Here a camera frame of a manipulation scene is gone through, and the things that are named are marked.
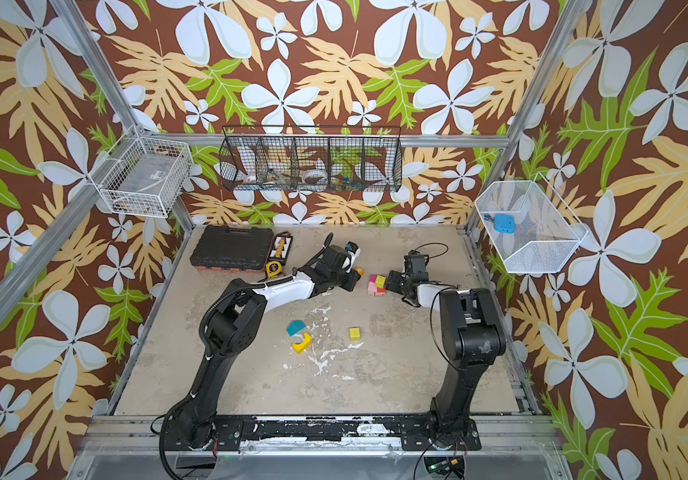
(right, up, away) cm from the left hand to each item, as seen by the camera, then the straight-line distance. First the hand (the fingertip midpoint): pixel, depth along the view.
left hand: (358, 269), depth 100 cm
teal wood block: (-20, -18, -9) cm, 28 cm away
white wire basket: (-64, +28, -14) cm, 71 cm away
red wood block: (+8, -7, -2) cm, 11 cm away
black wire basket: (-17, +37, -2) cm, 41 cm away
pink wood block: (+5, -6, -1) cm, 8 cm away
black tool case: (-49, +7, +8) cm, 50 cm away
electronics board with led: (+20, -48, -26) cm, 58 cm away
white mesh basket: (+47, +13, -17) cm, 52 cm away
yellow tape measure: (-30, 0, +5) cm, 30 cm away
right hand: (+13, -3, +2) cm, 13 cm away
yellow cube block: (-2, -19, -11) cm, 22 cm away
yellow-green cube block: (+7, -3, -4) cm, 9 cm away
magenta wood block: (+5, -3, +4) cm, 7 cm away
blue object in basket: (+42, +14, -14) cm, 46 cm away
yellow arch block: (-16, -22, -12) cm, 30 cm away
